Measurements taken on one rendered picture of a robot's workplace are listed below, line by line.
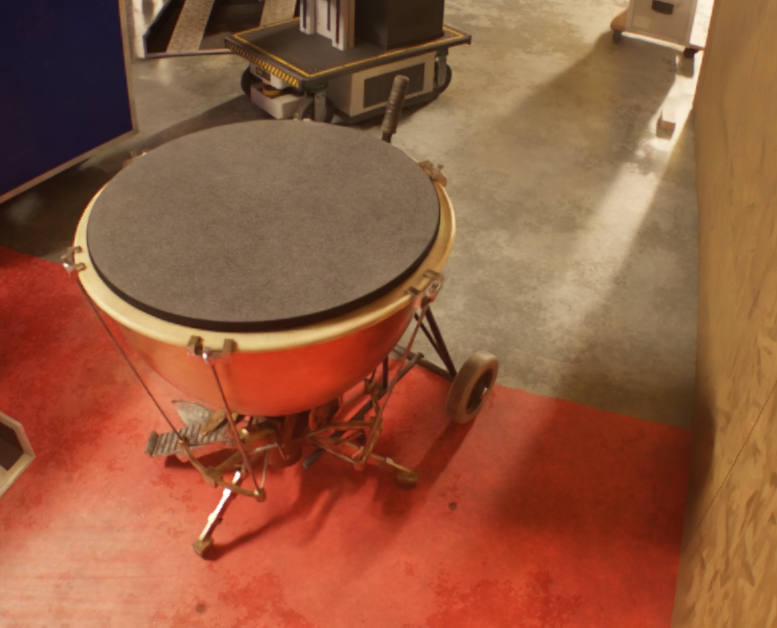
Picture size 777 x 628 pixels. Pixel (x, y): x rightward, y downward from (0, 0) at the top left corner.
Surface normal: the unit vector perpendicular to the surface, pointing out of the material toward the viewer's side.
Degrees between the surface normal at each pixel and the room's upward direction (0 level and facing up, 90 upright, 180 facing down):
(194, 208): 0
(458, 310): 0
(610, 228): 0
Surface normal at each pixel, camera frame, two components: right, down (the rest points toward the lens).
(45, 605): 0.04, -0.77
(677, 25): -0.33, 0.58
